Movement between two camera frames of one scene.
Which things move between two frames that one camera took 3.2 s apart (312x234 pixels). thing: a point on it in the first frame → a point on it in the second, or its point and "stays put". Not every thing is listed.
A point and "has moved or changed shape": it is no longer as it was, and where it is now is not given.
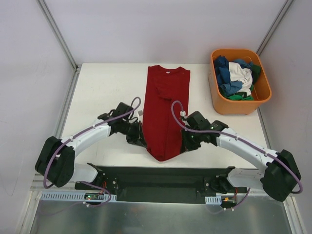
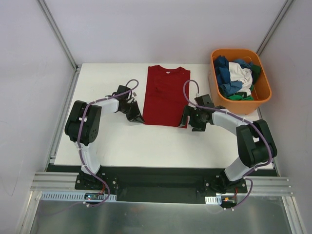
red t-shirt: (163, 86) has moved or changed shape
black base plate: (162, 184) stays put
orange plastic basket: (261, 88) stays put
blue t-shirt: (222, 66) stays put
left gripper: (136, 134) → (133, 111)
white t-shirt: (244, 75) stays put
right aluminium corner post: (274, 27) stays put
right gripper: (188, 141) → (191, 119)
